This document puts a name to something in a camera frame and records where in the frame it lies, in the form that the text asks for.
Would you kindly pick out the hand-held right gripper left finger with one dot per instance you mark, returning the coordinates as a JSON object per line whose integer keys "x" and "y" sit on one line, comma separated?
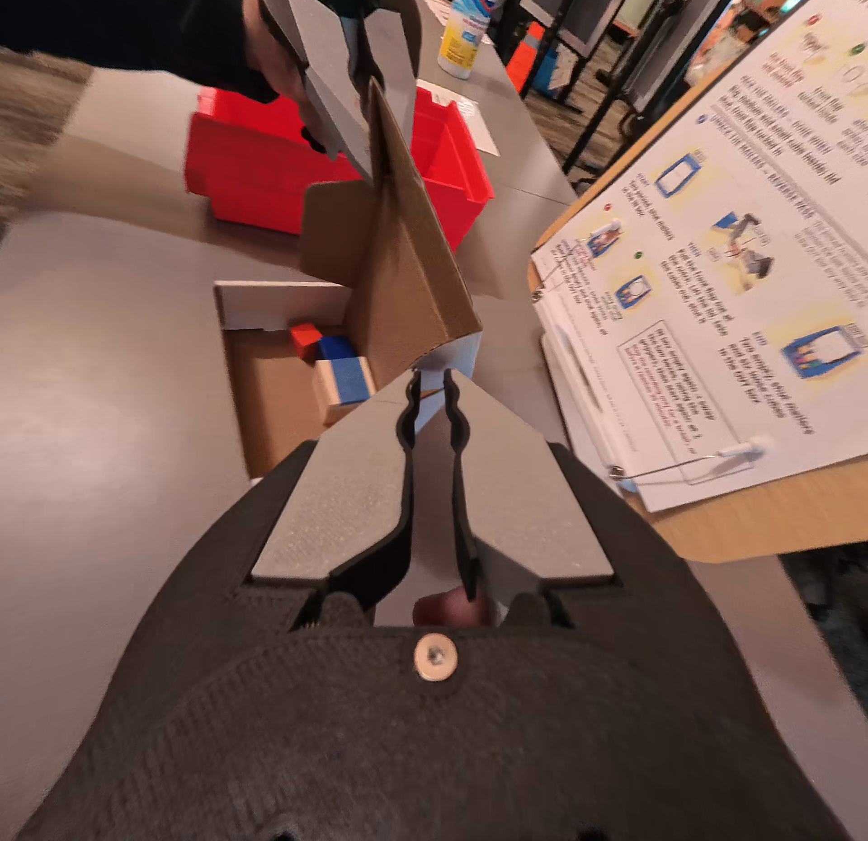
{"x": 339, "y": 509}

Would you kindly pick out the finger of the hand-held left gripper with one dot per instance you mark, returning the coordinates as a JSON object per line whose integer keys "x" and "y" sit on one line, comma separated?
{"x": 393, "y": 61}
{"x": 339, "y": 122}

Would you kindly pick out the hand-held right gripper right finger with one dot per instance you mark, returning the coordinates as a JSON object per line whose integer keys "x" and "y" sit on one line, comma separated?
{"x": 529, "y": 515}

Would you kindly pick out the red plastic bin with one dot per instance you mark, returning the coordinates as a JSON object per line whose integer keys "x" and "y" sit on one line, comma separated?
{"x": 237, "y": 170}

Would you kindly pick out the large wooden block blue face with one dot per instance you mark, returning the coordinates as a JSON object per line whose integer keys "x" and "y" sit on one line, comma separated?
{"x": 346, "y": 387}

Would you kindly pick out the blue wooden cube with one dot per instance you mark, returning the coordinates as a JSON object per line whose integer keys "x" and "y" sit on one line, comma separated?
{"x": 336, "y": 347}

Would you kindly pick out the white cardboard box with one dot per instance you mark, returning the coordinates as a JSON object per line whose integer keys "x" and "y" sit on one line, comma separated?
{"x": 400, "y": 278}

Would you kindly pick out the red wooden cube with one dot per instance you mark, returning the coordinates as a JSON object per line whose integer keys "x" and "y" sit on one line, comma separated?
{"x": 305, "y": 339}

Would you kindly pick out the person's left forearm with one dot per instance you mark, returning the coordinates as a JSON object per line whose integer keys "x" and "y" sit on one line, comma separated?
{"x": 122, "y": 14}

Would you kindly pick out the person's left hand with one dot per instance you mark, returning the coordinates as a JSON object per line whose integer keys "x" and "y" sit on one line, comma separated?
{"x": 271, "y": 61}

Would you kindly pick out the wipes canister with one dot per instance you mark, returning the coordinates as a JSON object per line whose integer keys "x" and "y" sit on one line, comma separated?
{"x": 468, "y": 27}

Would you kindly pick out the white paper sheet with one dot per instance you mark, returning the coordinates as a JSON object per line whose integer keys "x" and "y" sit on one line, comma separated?
{"x": 475, "y": 122}

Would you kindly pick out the instruction sheet on stand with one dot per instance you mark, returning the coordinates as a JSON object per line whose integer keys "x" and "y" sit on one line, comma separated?
{"x": 746, "y": 522}

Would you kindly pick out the black metal stand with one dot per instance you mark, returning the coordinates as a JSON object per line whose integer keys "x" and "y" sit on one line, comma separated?
{"x": 610, "y": 95}

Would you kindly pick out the printed instruction sheet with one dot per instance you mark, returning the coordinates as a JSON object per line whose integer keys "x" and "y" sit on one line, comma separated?
{"x": 712, "y": 210}

